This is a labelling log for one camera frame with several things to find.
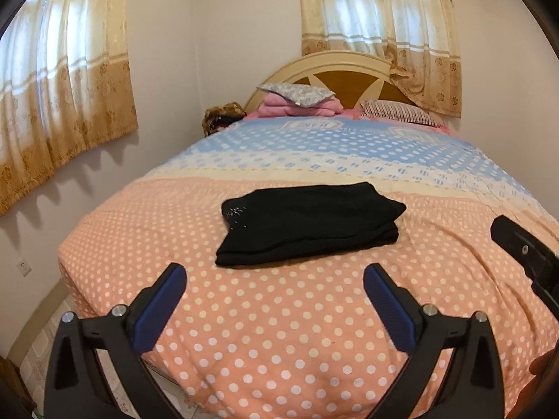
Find grey floral pillow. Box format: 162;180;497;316
257;82;336;108

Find beige floral curtain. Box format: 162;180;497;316
293;0;463;118
0;0;139;216

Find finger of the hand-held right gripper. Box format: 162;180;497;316
490;215;559;310

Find black pants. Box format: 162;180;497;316
215;182;407;268

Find dark wooden furniture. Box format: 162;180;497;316
0;353;36;419

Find pink folded blanket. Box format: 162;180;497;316
242;91;346;119

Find striped pillow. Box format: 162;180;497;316
360;100;446;128

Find person's right forearm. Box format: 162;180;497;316
509;351;559;419

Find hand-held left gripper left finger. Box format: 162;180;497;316
44;262;188;419

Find pink polka dot blanket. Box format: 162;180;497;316
57;116;559;419

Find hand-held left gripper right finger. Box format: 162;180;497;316
362;263;509;419

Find cream wooden headboard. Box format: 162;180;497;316
244;50;431;114

